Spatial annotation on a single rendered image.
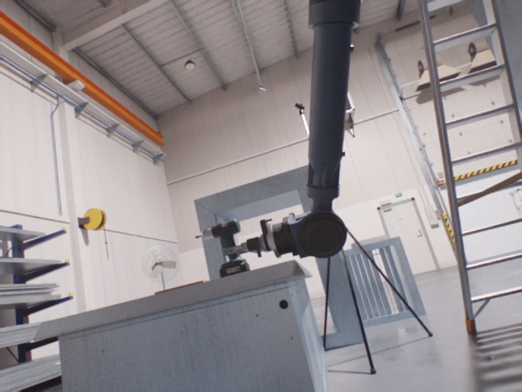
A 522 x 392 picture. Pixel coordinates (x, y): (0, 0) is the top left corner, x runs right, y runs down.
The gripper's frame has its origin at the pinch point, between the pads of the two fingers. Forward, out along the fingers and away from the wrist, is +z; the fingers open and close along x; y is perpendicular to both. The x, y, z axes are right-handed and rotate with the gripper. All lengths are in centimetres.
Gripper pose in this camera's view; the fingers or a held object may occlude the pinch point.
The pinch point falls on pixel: (232, 251)
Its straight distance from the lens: 139.6
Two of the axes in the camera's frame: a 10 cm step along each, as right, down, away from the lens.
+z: -9.4, 2.8, 2.0
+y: 2.3, 9.4, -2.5
